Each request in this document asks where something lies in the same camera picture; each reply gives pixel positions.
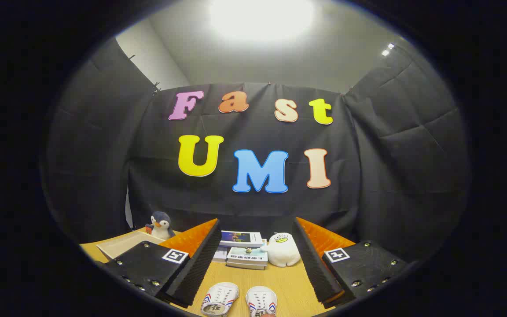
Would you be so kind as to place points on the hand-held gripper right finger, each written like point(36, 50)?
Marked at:
point(313, 259)

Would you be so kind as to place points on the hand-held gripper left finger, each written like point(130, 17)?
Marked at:
point(200, 259)

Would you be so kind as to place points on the white canvas shoe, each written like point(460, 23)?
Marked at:
point(261, 301)
point(219, 299)

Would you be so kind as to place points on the beige fabric storage box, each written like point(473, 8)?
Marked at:
point(121, 246)

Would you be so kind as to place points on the white book with text cover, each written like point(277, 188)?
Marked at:
point(220, 255)

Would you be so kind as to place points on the white duck plush toy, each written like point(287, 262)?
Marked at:
point(284, 253)

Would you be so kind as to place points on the book with blue cover picture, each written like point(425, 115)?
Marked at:
point(241, 238)

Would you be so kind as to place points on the dark grey book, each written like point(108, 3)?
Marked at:
point(247, 266)

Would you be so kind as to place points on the thick book with sky cover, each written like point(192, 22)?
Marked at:
point(248, 254)

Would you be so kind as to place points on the penguin plush toy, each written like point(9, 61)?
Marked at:
point(162, 226)

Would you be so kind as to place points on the black backdrop cloth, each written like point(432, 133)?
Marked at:
point(368, 198)

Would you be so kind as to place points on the small ceiling spotlights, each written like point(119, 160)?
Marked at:
point(387, 49)

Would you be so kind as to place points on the round ceiling light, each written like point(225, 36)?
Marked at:
point(262, 17)

